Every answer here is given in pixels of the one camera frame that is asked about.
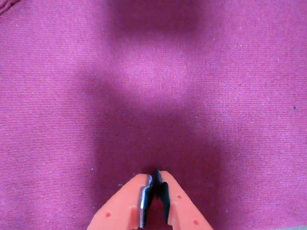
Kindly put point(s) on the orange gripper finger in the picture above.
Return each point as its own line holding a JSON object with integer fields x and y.
{"x": 180, "y": 203}
{"x": 124, "y": 203}

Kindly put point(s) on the maroon fabric cloth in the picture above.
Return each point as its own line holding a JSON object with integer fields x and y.
{"x": 96, "y": 95}

